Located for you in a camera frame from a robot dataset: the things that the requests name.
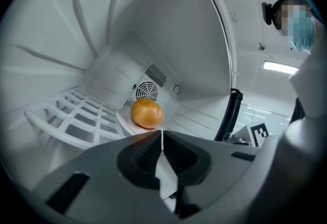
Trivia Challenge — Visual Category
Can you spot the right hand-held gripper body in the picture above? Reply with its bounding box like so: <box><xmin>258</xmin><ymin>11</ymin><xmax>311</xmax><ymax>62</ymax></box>
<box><xmin>223</xmin><ymin>120</ymin><xmax>271</xmax><ymax>149</ymax></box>

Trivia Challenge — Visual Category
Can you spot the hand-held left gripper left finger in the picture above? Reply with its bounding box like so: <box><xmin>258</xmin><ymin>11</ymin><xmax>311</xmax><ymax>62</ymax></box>
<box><xmin>32</xmin><ymin>130</ymin><xmax>177</xmax><ymax>220</ymax></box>

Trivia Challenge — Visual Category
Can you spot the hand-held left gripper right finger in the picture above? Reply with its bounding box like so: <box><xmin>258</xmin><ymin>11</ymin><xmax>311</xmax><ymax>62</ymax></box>
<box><xmin>162</xmin><ymin>130</ymin><xmax>260</xmax><ymax>220</ymax></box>

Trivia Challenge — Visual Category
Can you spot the white round plate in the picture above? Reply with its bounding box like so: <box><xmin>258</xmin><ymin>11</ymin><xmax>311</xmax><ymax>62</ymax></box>
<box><xmin>115</xmin><ymin>109</ymin><xmax>179</xmax><ymax>199</ymax></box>

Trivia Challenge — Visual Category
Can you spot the orange bread bun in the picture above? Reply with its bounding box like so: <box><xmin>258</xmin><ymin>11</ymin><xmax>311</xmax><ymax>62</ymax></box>
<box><xmin>130</xmin><ymin>98</ymin><xmax>166</xmax><ymax>129</ymax></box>

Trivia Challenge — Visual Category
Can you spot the black mini fridge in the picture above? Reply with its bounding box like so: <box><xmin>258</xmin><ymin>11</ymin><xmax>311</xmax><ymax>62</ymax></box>
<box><xmin>0</xmin><ymin>0</ymin><xmax>243</xmax><ymax>193</ymax></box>

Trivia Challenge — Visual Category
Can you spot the white wire fridge shelf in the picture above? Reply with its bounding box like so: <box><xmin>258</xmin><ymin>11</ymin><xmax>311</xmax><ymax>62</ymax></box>
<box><xmin>24</xmin><ymin>88</ymin><xmax>128</xmax><ymax>149</ymax></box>

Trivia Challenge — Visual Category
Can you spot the ceiling light panel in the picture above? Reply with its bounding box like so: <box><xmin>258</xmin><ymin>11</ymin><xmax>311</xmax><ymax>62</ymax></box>
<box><xmin>263</xmin><ymin>60</ymin><xmax>299</xmax><ymax>75</ymax></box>

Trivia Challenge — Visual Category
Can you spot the light blue face mask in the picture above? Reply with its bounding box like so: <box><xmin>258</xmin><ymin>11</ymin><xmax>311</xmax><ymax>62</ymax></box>
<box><xmin>287</xmin><ymin>10</ymin><xmax>317</xmax><ymax>53</ymax></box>

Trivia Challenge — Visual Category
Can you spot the person's face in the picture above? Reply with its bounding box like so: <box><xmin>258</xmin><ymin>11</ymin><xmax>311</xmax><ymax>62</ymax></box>
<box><xmin>273</xmin><ymin>0</ymin><xmax>317</xmax><ymax>53</ymax></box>

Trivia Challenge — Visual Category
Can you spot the black head camera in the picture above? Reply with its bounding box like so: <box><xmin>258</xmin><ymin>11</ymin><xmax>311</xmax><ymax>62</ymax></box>
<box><xmin>261</xmin><ymin>2</ymin><xmax>273</xmax><ymax>26</ymax></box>

